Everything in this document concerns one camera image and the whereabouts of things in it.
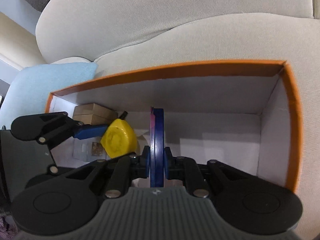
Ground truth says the clear plastic cube box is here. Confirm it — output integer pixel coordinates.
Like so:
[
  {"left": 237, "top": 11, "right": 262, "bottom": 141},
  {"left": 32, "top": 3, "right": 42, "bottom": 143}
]
[{"left": 72, "top": 137, "right": 110, "bottom": 163}]

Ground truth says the red purple tin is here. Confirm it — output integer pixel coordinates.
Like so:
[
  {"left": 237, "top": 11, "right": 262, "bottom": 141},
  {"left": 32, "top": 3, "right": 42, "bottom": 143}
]
[{"left": 150, "top": 107, "right": 164, "bottom": 187}]

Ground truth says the orange cardboard box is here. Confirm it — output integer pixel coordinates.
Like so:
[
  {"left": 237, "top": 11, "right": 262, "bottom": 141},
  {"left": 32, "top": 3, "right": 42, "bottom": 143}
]
[{"left": 45, "top": 60, "right": 303, "bottom": 191}]

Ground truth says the yellow tape measure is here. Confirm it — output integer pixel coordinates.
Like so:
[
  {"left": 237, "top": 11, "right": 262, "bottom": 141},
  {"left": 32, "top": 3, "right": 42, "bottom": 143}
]
[{"left": 100, "top": 111, "right": 138, "bottom": 159}]

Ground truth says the light blue pillow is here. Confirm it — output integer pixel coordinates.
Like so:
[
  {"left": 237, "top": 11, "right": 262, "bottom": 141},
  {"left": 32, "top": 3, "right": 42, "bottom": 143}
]
[{"left": 1, "top": 62, "right": 98, "bottom": 129}]

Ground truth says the brown cardboard box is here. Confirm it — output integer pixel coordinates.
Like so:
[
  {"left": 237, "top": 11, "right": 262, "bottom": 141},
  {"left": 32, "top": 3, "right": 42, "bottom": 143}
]
[{"left": 73, "top": 103, "right": 118, "bottom": 125}]

